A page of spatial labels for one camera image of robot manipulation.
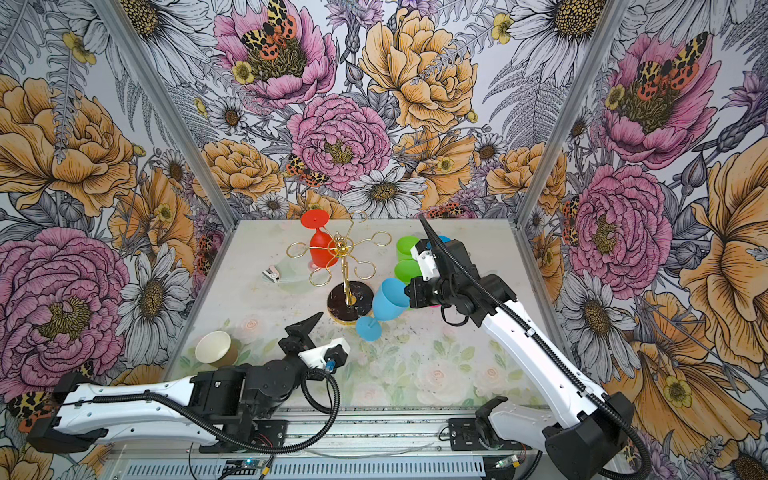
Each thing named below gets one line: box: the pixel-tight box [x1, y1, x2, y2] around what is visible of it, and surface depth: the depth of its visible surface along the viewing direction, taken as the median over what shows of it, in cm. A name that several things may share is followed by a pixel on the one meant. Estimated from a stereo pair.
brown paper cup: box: [195, 331, 239, 367], surface depth 83 cm
